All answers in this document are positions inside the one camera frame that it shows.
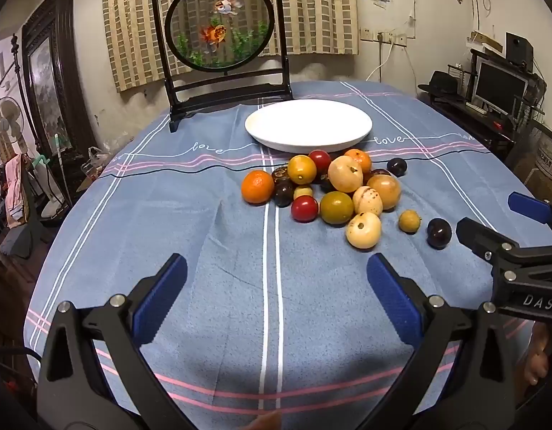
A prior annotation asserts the white oval plate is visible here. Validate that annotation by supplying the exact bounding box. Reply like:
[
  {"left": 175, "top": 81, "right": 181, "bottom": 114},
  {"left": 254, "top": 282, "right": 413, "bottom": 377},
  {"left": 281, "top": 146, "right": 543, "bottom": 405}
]
[{"left": 244, "top": 100, "right": 374, "bottom": 154}]

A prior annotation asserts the person's right hand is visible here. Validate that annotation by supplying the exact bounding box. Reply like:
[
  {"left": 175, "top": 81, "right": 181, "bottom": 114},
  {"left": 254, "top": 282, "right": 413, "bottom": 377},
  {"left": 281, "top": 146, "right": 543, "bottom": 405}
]
[{"left": 524, "top": 322, "right": 552, "bottom": 388}]

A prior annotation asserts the round goldfish screen black stand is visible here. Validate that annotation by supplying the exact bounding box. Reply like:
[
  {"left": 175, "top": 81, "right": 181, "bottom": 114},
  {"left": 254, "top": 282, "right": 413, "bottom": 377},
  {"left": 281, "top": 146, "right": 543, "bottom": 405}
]
[{"left": 151, "top": 0, "right": 294, "bottom": 133}]

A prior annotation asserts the greenish yellow round fruit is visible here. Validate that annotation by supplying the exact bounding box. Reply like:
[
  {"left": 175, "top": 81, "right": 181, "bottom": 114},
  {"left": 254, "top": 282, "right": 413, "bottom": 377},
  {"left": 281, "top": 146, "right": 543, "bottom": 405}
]
[{"left": 320, "top": 191, "right": 354, "bottom": 225}]

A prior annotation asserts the computer monitor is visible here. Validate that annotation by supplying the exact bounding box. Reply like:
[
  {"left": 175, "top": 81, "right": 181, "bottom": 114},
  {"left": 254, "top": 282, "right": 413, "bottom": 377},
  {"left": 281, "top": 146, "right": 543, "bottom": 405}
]
[{"left": 473, "top": 60, "right": 529, "bottom": 115}]

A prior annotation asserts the blue striped tablecloth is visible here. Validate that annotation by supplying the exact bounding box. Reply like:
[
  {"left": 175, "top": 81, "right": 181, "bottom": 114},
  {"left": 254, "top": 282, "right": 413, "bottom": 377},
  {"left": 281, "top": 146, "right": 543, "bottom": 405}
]
[{"left": 23, "top": 81, "right": 552, "bottom": 430}]

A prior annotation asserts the black desk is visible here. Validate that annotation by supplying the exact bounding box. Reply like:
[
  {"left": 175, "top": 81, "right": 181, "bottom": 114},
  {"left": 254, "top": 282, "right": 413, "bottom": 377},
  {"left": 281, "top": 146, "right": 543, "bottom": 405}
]
[{"left": 417, "top": 83, "right": 527, "bottom": 162}]

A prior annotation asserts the red cherry tomato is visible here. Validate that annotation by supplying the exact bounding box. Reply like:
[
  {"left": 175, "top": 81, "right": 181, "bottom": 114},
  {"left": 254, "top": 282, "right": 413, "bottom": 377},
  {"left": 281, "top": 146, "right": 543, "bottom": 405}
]
[
  {"left": 308, "top": 149, "right": 332, "bottom": 175},
  {"left": 291, "top": 195, "right": 320, "bottom": 222}
]

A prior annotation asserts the pink cloth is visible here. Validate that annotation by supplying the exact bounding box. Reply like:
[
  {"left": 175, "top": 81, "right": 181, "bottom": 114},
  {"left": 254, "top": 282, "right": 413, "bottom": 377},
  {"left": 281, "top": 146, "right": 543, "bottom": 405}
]
[{"left": 4, "top": 153, "right": 33, "bottom": 229}]

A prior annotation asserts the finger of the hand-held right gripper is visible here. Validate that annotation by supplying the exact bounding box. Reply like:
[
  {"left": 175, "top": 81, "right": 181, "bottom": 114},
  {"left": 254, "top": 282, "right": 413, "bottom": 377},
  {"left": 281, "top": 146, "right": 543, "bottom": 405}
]
[
  {"left": 508, "top": 191, "right": 552, "bottom": 234},
  {"left": 456, "top": 217, "right": 523, "bottom": 263}
]

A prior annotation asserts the yellow orange round fruit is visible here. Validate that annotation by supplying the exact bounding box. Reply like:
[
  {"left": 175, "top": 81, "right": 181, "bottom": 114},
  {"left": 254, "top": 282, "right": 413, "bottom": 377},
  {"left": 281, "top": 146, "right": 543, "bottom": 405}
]
[{"left": 287, "top": 154, "right": 318, "bottom": 185}]

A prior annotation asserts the beige round fruit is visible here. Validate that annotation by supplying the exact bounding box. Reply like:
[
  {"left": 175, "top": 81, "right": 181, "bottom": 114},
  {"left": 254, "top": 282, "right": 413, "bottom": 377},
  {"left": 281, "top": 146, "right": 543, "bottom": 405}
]
[
  {"left": 346, "top": 211, "right": 382, "bottom": 250},
  {"left": 352, "top": 185, "right": 383, "bottom": 216},
  {"left": 327, "top": 155, "right": 364, "bottom": 193}
]

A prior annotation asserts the beige checked curtain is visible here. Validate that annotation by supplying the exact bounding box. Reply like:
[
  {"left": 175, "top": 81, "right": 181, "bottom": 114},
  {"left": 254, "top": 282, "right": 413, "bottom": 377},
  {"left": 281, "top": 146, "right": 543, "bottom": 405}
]
[{"left": 101, "top": 0, "right": 359, "bottom": 93}]

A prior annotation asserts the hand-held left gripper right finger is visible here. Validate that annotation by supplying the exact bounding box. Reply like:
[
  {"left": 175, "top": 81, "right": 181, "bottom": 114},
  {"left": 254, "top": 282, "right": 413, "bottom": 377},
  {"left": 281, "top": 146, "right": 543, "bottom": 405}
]
[{"left": 343, "top": 253, "right": 520, "bottom": 430}]

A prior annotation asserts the electric fan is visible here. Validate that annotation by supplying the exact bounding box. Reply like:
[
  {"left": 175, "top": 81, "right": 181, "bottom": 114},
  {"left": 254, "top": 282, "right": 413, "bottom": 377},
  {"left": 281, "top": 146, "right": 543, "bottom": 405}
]
[{"left": 0, "top": 96, "right": 26, "bottom": 153}]

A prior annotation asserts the black speaker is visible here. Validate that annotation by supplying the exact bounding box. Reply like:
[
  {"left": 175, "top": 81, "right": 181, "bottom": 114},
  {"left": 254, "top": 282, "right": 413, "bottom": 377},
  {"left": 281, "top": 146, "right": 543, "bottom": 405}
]
[{"left": 505, "top": 32, "right": 534, "bottom": 72}]

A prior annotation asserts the white cable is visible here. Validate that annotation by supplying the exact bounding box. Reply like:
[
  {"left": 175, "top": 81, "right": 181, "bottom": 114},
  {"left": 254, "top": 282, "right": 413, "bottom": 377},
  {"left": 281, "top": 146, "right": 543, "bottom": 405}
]
[{"left": 366, "top": 38, "right": 395, "bottom": 82}]

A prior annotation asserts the tan orange round fruit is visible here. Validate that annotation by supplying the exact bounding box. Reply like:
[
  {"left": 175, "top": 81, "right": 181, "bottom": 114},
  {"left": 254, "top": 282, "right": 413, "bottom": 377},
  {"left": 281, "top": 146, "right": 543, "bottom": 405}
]
[{"left": 366, "top": 174, "right": 402, "bottom": 210}]

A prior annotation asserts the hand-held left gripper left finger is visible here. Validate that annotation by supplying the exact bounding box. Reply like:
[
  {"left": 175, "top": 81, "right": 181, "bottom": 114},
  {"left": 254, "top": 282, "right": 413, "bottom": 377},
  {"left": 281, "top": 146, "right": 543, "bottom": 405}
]
[{"left": 36, "top": 253, "right": 196, "bottom": 430}]

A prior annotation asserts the black hat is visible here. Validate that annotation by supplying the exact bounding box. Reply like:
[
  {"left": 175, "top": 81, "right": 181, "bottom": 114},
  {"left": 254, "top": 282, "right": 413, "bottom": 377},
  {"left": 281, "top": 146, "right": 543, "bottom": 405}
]
[{"left": 418, "top": 71, "right": 461, "bottom": 98}]

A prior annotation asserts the clear plastic bag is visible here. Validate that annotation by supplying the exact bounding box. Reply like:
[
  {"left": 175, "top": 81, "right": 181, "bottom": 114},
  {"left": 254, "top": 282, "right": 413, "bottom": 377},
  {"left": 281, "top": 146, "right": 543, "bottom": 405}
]
[{"left": 81, "top": 147, "right": 111, "bottom": 175}]

